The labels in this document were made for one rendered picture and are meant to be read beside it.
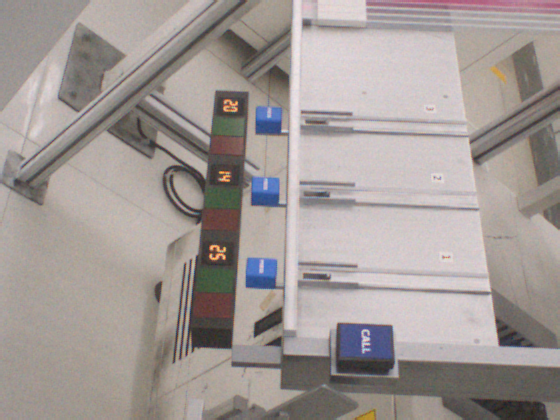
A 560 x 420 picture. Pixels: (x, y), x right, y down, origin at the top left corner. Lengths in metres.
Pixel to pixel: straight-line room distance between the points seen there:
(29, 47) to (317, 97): 0.33
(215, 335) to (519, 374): 0.29
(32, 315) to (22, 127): 0.39
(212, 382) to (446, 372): 0.69
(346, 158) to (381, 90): 0.12
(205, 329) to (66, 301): 0.83
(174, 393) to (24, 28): 0.75
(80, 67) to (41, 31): 0.99
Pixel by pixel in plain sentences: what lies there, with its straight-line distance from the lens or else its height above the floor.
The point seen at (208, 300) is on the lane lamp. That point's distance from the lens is 0.97.
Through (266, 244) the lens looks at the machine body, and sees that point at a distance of 1.63.
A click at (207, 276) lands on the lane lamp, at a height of 0.65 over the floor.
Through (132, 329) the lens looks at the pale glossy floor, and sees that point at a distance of 1.84.
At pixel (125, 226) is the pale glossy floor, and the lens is 1.95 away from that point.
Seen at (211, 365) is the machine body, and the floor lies 0.23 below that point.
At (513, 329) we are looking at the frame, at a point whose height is 0.66.
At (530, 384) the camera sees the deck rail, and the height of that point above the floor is 0.85.
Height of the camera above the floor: 1.27
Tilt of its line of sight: 33 degrees down
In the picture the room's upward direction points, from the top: 57 degrees clockwise
